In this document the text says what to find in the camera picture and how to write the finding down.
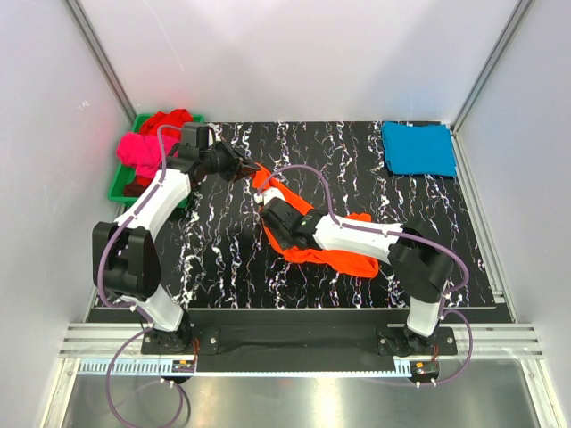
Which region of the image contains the dark maroon t shirt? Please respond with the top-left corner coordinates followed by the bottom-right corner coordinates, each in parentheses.
top-left (122, 177), bottom-right (149, 198)

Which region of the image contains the connector box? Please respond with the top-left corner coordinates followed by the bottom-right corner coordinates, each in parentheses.
top-left (411, 360), bottom-right (440, 378)
top-left (171, 359), bottom-right (195, 374)

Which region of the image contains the pink t shirt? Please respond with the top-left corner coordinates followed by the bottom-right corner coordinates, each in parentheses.
top-left (116, 132), bottom-right (162, 180)

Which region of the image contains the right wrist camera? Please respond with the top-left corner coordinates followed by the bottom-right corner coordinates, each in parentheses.
top-left (253, 187), bottom-right (286, 206)

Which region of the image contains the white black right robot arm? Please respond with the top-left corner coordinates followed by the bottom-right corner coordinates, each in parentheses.
top-left (223, 162), bottom-right (457, 356)

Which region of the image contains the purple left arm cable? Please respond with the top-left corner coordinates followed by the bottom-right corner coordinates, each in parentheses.
top-left (96, 124), bottom-right (194, 427)

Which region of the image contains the orange t shirt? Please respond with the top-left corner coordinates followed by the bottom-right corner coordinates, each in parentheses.
top-left (252, 166), bottom-right (379, 279)

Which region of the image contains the aluminium frame rail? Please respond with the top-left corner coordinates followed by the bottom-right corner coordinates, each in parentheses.
top-left (60, 324), bottom-right (542, 359)

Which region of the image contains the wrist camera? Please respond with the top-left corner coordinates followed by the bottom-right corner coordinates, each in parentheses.
top-left (253, 187), bottom-right (286, 206)
top-left (180, 122), bottom-right (216, 150)

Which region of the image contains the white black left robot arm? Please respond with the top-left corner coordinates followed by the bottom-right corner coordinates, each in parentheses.
top-left (92, 142), bottom-right (261, 353)

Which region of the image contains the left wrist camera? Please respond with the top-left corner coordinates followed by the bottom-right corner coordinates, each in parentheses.
top-left (180, 122), bottom-right (216, 150)

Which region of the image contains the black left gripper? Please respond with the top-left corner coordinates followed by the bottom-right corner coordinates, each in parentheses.
top-left (200, 137), bottom-right (261, 184)

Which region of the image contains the folded blue t shirt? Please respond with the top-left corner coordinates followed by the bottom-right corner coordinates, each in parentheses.
top-left (381, 122), bottom-right (457, 177)

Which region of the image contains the right connector box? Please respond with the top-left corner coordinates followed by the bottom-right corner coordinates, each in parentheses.
top-left (411, 360), bottom-right (440, 378)

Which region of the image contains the red t shirt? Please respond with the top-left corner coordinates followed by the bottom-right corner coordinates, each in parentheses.
top-left (138, 109), bottom-right (194, 136)

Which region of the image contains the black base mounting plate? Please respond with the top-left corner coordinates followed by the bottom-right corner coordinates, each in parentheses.
top-left (142, 325), bottom-right (458, 375)

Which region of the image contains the left connector box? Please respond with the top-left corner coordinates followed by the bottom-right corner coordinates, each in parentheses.
top-left (171, 359), bottom-right (195, 374)

